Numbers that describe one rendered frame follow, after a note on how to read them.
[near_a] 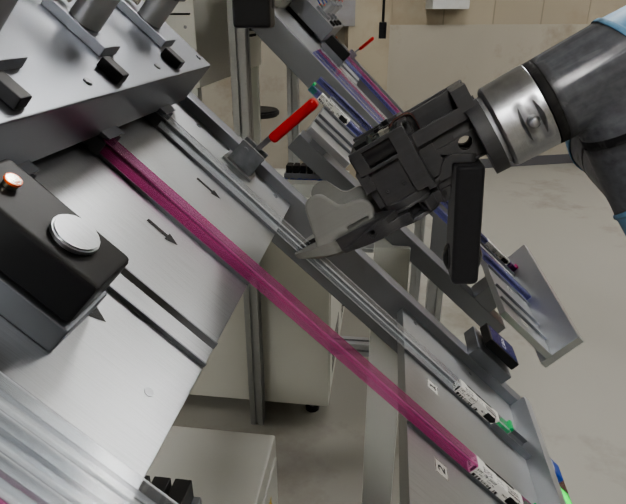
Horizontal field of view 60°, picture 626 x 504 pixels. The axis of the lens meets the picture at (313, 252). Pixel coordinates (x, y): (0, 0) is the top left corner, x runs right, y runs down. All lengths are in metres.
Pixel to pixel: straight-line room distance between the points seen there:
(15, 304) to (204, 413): 1.58
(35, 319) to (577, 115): 0.41
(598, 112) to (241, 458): 0.59
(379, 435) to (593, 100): 0.79
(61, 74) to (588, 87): 0.37
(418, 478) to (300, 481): 1.17
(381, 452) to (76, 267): 0.94
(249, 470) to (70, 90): 0.55
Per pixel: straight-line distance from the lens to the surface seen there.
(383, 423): 1.10
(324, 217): 0.51
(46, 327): 0.29
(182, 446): 0.82
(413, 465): 0.46
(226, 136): 0.61
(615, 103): 0.50
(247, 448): 0.80
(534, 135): 0.49
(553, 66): 0.49
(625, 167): 0.52
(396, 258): 0.91
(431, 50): 4.42
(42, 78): 0.35
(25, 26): 0.40
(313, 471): 1.64
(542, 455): 0.67
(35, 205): 0.29
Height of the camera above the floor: 1.17
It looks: 23 degrees down
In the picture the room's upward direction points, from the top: straight up
